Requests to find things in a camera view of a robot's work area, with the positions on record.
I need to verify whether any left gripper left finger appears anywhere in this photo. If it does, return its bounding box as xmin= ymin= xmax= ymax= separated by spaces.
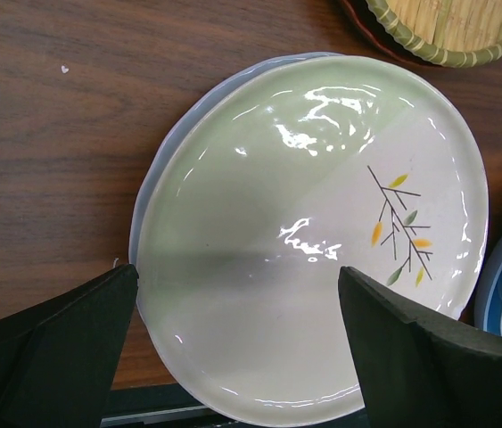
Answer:
xmin=0 ymin=264 xmax=138 ymax=427

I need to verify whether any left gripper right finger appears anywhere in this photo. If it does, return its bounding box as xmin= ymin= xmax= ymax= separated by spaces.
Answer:
xmin=338 ymin=267 xmax=502 ymax=427

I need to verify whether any green cream leaf plate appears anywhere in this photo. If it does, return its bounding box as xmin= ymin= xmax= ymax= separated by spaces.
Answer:
xmin=135 ymin=55 xmax=489 ymax=427

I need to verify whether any white scalloped plate left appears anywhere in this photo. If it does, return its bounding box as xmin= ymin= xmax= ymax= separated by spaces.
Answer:
xmin=128 ymin=51 xmax=350 ymax=331

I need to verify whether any woven bamboo tray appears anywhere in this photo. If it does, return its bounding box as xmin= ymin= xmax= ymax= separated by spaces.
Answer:
xmin=341 ymin=0 xmax=502 ymax=68

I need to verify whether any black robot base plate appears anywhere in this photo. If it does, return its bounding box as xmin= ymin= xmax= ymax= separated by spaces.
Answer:
xmin=98 ymin=383 xmax=238 ymax=428

